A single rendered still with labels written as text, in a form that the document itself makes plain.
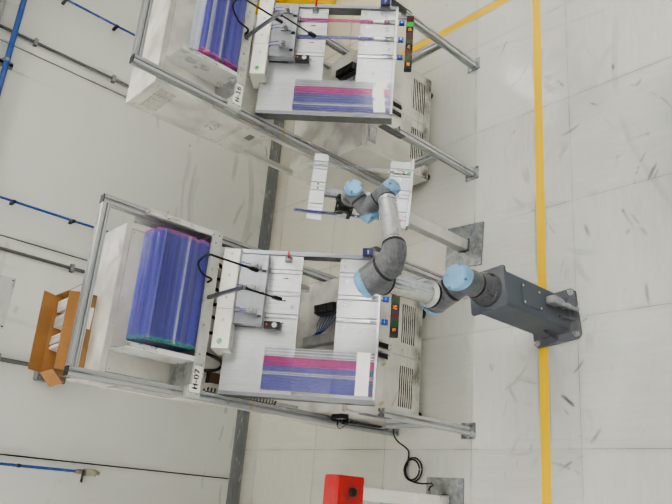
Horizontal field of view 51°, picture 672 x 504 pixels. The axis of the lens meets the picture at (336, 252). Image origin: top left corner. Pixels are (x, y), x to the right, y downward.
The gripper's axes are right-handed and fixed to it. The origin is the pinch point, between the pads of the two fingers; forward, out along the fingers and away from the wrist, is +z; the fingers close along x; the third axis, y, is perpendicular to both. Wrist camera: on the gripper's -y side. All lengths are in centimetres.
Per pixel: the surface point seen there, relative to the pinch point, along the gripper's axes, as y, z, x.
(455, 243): -66, 46, -12
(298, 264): 18.5, 16.2, 22.9
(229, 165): 74, 189, -96
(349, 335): -9, 9, 55
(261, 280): 35, 13, 34
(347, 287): -5.7, 10.6, 31.9
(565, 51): -107, 6, -117
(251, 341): 35, 18, 63
